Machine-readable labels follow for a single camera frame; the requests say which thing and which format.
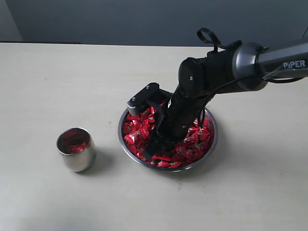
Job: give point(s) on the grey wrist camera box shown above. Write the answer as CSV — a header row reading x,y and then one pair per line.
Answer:
x,y
150,96

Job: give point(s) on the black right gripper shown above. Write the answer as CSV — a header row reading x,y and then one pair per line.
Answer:
x,y
179,115

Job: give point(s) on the pile of red candies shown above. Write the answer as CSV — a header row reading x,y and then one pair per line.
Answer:
x,y
192,144

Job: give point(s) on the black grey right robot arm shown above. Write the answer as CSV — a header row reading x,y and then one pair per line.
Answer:
x,y
236,67

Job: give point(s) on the red candies inside cup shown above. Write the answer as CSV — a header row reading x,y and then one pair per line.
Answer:
x,y
73,141

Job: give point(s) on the stainless steel bowl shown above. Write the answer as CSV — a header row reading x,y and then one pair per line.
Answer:
x,y
211,125

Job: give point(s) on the stainless steel cup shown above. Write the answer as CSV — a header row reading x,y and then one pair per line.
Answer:
x,y
80,161

